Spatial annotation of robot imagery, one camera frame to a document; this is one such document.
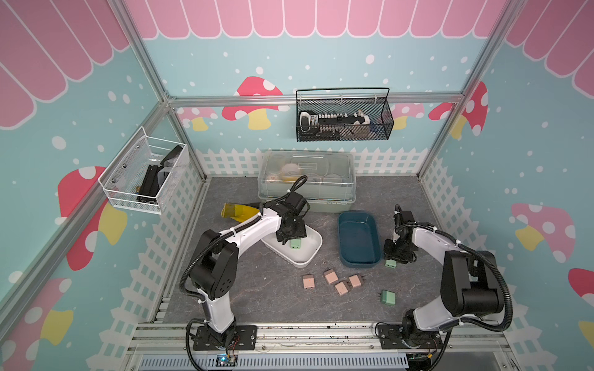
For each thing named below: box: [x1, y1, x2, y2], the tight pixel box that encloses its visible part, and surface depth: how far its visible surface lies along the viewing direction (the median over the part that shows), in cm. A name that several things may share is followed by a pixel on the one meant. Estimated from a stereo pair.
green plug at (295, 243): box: [290, 238, 302, 250], surface depth 95 cm
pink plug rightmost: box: [348, 273, 364, 289], surface depth 86 cm
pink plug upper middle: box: [323, 268, 339, 284], surface depth 87 cm
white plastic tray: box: [261, 224, 323, 269], surface depth 95 cm
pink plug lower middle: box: [334, 281, 349, 296], surface depth 85 cm
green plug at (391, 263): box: [384, 258, 397, 269], surface depth 91 cm
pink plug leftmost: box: [302, 274, 315, 290], surface depth 86 cm
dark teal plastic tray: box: [337, 210, 383, 269], surface depth 96 cm
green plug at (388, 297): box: [380, 289, 396, 307], surface depth 83 cm
